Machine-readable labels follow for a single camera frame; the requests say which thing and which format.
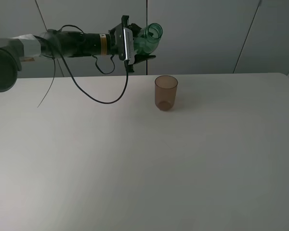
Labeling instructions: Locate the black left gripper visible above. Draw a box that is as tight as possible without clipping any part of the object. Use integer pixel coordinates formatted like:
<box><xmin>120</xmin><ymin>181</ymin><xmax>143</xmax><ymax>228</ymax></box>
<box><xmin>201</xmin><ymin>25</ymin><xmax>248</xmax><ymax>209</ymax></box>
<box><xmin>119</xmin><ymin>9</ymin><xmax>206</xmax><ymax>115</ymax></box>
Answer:
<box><xmin>109</xmin><ymin>15</ymin><xmax>156</xmax><ymax>72</ymax></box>

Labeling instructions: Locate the green transparent water bottle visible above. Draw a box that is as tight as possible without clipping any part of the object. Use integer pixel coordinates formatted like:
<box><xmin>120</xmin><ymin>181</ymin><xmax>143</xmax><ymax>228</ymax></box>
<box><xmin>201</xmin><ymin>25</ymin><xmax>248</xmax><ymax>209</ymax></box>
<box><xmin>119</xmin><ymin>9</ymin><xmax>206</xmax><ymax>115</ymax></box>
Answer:
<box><xmin>133</xmin><ymin>23</ymin><xmax>163</xmax><ymax>55</ymax></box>

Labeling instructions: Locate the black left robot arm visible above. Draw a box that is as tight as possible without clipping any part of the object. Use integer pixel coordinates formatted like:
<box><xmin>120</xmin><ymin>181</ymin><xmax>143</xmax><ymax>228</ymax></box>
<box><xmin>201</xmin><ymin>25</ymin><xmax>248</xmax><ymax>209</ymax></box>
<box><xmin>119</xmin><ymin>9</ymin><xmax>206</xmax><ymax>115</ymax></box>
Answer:
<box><xmin>0</xmin><ymin>15</ymin><xmax>163</xmax><ymax>92</ymax></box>

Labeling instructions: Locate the pink translucent plastic cup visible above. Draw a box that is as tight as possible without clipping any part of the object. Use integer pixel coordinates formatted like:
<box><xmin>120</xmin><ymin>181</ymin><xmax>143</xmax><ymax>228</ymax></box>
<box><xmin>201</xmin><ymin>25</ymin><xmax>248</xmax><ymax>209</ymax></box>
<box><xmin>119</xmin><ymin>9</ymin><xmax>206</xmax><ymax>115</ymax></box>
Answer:
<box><xmin>155</xmin><ymin>75</ymin><xmax>178</xmax><ymax>111</ymax></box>

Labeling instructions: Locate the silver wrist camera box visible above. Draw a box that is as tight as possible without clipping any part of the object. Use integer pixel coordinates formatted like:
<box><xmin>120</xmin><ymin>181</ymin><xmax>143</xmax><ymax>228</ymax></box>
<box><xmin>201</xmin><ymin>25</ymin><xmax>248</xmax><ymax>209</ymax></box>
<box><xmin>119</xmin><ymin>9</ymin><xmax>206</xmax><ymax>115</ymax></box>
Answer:
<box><xmin>123</xmin><ymin>27</ymin><xmax>135</xmax><ymax>64</ymax></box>

